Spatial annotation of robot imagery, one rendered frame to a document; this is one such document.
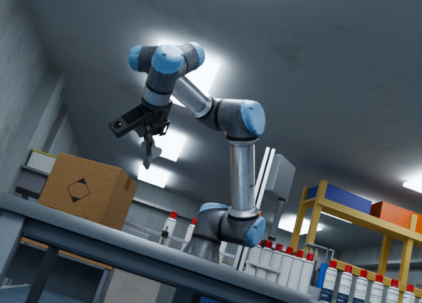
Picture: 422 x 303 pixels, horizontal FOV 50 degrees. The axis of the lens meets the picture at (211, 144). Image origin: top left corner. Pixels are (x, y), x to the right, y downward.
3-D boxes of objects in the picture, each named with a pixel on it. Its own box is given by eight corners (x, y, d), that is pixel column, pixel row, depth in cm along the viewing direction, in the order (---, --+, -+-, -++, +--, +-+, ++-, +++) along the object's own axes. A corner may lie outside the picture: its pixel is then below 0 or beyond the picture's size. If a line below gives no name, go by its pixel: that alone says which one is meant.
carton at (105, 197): (117, 241, 203) (138, 184, 211) (97, 231, 181) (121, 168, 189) (59, 223, 210) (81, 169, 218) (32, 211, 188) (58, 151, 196)
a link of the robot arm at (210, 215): (200, 239, 181) (210, 207, 186) (230, 246, 175) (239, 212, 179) (186, 231, 172) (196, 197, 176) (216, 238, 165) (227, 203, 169)
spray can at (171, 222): (166, 253, 226) (179, 214, 232) (165, 253, 221) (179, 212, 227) (156, 250, 226) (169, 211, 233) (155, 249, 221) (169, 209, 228)
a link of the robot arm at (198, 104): (207, 105, 173) (132, 34, 133) (233, 107, 168) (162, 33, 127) (199, 133, 170) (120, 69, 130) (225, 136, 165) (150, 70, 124)
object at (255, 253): (252, 281, 222) (264, 240, 228) (254, 280, 217) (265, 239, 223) (242, 278, 222) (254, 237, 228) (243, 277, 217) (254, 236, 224)
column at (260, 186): (237, 285, 207) (274, 151, 227) (238, 285, 202) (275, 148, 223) (228, 283, 207) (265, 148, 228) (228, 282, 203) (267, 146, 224)
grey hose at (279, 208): (274, 242, 217) (285, 200, 223) (275, 241, 214) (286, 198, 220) (267, 239, 217) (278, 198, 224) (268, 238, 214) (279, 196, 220)
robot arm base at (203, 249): (215, 271, 178) (221, 246, 181) (220, 269, 163) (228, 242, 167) (178, 258, 177) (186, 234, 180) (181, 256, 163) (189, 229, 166)
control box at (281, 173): (287, 203, 227) (296, 168, 233) (272, 190, 215) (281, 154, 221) (269, 200, 233) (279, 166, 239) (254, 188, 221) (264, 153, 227)
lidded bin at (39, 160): (31, 173, 588) (38, 156, 595) (57, 181, 591) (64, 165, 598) (24, 165, 548) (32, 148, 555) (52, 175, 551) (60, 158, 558)
